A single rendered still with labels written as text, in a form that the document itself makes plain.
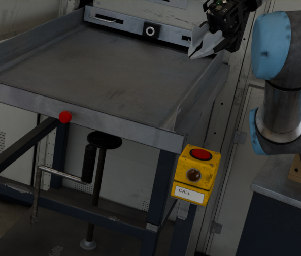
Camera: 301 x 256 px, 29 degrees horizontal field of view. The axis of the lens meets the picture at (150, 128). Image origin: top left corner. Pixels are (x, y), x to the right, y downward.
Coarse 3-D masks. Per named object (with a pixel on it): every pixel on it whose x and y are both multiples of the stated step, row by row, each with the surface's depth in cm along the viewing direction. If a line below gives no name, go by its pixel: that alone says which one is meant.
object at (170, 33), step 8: (88, 8) 216; (96, 8) 215; (96, 16) 216; (104, 16) 215; (112, 16) 214; (120, 16) 213; (128, 16) 212; (104, 24) 216; (112, 24) 215; (120, 24) 214; (128, 24) 214; (136, 24) 213; (160, 24) 210; (168, 24) 210; (136, 32) 214; (160, 32) 211; (168, 32) 210; (176, 32) 209; (184, 32) 208; (168, 40) 211; (176, 40) 210; (184, 40) 209
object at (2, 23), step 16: (0, 0) 186; (16, 0) 193; (32, 0) 200; (48, 0) 208; (64, 0) 212; (0, 16) 188; (16, 16) 195; (32, 16) 203; (48, 16) 212; (0, 32) 191; (16, 32) 194
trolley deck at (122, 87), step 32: (96, 32) 214; (32, 64) 172; (64, 64) 176; (96, 64) 181; (128, 64) 187; (160, 64) 193; (192, 64) 199; (0, 96) 156; (32, 96) 153; (64, 96) 154; (96, 96) 158; (128, 96) 162; (160, 96) 166; (96, 128) 151; (128, 128) 148; (192, 128) 154
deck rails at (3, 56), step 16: (64, 16) 201; (32, 32) 181; (48, 32) 192; (64, 32) 205; (0, 48) 163; (16, 48) 173; (32, 48) 183; (0, 64) 166; (16, 64) 169; (208, 80) 183; (192, 96) 160; (176, 112) 143; (160, 128) 145; (176, 128) 147
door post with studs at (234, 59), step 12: (252, 12) 196; (240, 48) 202; (228, 60) 204; (240, 60) 203; (228, 84) 207; (228, 96) 209; (228, 108) 211; (216, 132) 215; (216, 144) 217; (192, 228) 233; (192, 240) 235; (192, 252) 237
